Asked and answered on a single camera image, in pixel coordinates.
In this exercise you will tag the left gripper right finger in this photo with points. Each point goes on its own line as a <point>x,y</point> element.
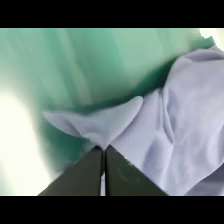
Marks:
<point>128,178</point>

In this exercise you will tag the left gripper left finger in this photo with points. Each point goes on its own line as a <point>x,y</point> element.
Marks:
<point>83,176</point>

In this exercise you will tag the lavender shirt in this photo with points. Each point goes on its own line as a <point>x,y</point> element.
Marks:
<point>186,126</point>

